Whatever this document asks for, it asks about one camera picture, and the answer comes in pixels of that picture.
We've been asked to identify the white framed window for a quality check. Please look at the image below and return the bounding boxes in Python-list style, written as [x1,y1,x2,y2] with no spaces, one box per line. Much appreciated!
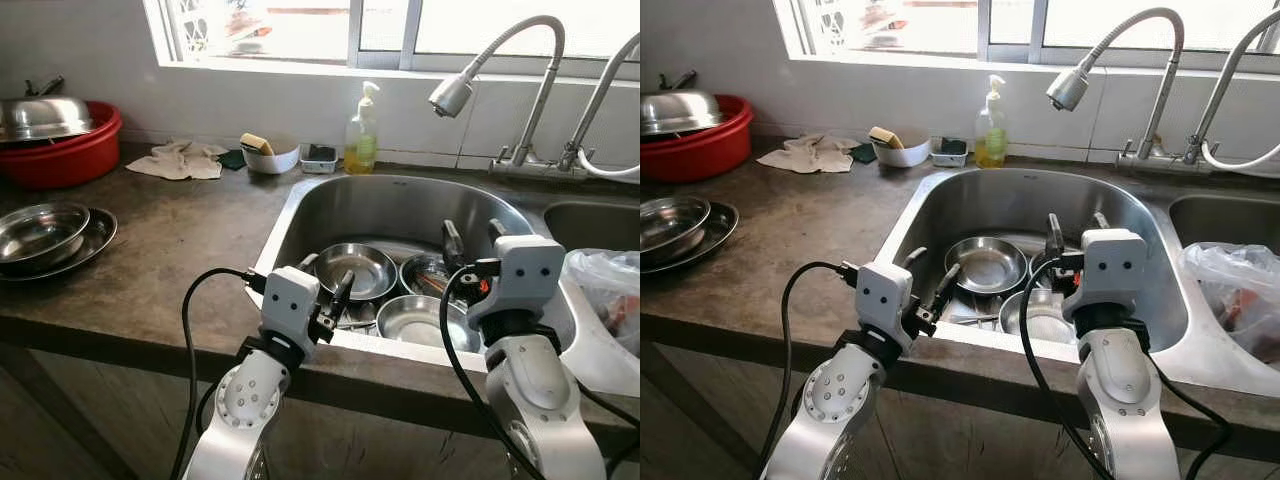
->
[145,0,640,79]
[772,0,1280,76]

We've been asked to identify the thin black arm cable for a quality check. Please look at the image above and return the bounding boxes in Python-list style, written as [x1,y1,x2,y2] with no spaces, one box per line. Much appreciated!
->
[1148,325,1234,480]
[552,330,640,433]

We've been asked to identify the white hose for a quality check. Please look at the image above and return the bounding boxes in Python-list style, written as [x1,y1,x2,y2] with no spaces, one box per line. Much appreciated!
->
[1200,140,1280,174]
[578,150,640,185]

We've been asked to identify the flexible neck steel faucet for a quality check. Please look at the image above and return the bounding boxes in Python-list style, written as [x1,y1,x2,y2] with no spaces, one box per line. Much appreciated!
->
[1046,7,1187,173]
[429,14,567,179]

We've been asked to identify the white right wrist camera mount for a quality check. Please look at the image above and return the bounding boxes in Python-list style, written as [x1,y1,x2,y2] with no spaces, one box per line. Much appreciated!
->
[467,235,567,331]
[1062,228,1149,321]

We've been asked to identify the small white tray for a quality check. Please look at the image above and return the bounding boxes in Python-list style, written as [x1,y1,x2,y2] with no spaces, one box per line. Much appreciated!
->
[300,143,339,175]
[930,137,970,169]

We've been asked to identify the red plastic basin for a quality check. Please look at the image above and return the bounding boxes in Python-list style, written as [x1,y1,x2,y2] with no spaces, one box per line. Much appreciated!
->
[0,100,124,191]
[640,95,754,184]

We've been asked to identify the clear plastic bag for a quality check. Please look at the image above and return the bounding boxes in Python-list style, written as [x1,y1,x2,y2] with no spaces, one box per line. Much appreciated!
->
[562,248,640,356]
[1178,242,1280,363]

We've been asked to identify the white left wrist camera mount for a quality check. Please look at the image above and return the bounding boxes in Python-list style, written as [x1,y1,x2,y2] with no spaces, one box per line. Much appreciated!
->
[858,262,914,341]
[260,266,321,346]

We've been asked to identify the white bowl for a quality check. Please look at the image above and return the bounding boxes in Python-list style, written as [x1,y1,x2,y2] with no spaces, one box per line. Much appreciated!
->
[873,137,932,169]
[243,143,301,176]

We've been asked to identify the grey counter cabinet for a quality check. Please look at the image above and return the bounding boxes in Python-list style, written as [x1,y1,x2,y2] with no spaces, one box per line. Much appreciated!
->
[640,345,1280,480]
[0,340,640,480]

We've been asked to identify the shallow steel plate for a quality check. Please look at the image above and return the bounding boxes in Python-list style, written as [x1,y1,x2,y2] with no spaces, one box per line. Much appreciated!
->
[0,207,118,283]
[640,201,741,276]

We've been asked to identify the beige cloth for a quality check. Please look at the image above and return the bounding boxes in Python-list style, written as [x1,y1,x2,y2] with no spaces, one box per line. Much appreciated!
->
[757,134,861,176]
[126,140,229,182]

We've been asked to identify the curved steel faucet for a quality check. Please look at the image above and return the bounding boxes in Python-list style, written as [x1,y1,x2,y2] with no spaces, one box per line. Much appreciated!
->
[558,32,640,179]
[1180,10,1280,169]

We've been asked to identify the stainless steel sink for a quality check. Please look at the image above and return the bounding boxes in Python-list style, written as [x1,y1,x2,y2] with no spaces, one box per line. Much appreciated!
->
[247,172,640,398]
[872,166,1280,399]

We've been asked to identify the domed steel lid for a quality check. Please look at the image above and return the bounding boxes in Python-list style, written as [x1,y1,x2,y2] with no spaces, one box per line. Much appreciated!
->
[0,75,97,143]
[640,70,726,138]

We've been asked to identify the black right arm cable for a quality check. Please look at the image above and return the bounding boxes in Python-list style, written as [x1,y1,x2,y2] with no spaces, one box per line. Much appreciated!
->
[437,264,547,480]
[1016,258,1116,480]

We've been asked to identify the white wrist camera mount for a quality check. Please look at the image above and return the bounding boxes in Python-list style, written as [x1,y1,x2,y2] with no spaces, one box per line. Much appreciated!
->
[858,262,914,341]
[260,266,321,346]
[1062,228,1149,321]
[467,235,567,331]

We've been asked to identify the clear dish soap bottle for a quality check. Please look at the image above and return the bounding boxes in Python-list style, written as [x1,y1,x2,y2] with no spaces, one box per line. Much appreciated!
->
[344,81,381,176]
[974,75,1009,169]

